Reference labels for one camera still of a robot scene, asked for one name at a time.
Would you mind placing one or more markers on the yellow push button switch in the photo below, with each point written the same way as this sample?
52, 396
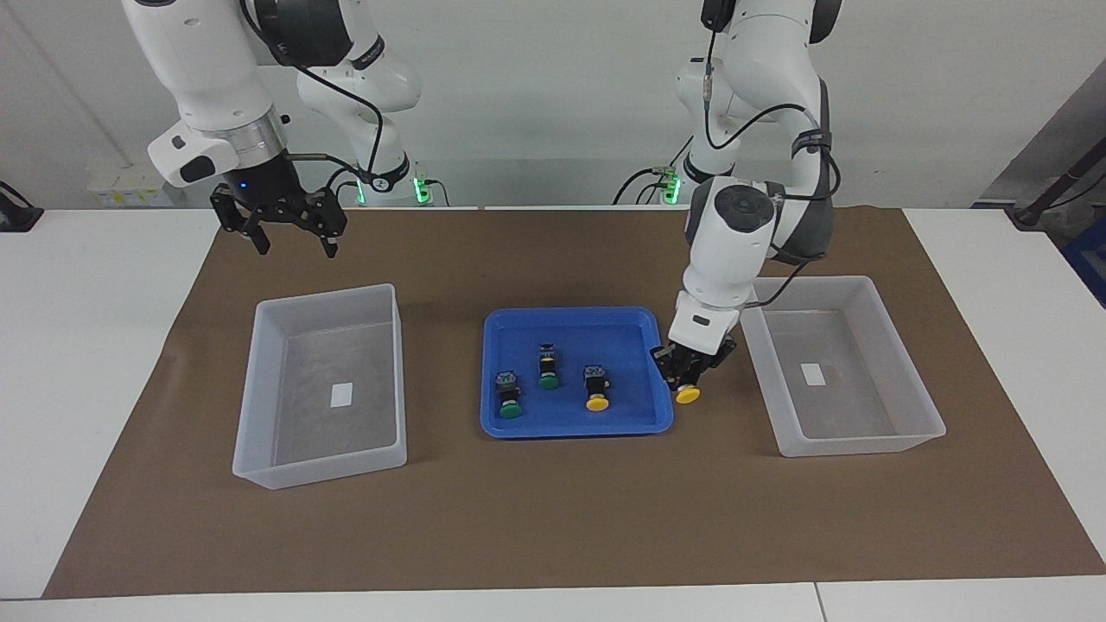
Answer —
688, 396
596, 389

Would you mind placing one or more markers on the green push button switch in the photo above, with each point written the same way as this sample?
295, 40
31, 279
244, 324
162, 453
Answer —
509, 396
548, 367

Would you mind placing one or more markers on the brown table mat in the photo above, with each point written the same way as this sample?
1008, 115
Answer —
553, 518

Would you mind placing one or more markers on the translucent white plastic box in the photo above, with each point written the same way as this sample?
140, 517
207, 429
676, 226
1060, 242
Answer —
294, 371
855, 406

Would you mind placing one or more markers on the black clamp device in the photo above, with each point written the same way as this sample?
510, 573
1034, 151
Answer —
17, 216

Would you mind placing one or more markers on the blue plastic tray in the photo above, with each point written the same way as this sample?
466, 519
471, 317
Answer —
622, 345

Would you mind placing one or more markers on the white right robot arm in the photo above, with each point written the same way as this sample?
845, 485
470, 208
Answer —
199, 60

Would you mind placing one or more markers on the white wall socket box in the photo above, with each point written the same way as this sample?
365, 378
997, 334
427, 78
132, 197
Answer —
134, 186

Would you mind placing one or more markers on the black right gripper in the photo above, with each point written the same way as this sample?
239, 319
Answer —
276, 203

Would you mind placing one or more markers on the black stand pole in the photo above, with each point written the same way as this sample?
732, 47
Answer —
1032, 212

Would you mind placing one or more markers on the blue crate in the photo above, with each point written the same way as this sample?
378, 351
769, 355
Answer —
1090, 259

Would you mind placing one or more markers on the small white label sticker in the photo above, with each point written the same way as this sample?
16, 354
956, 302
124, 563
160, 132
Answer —
811, 374
343, 395

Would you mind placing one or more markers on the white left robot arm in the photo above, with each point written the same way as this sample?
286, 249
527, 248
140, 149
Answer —
734, 250

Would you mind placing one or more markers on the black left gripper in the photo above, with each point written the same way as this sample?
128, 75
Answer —
696, 358

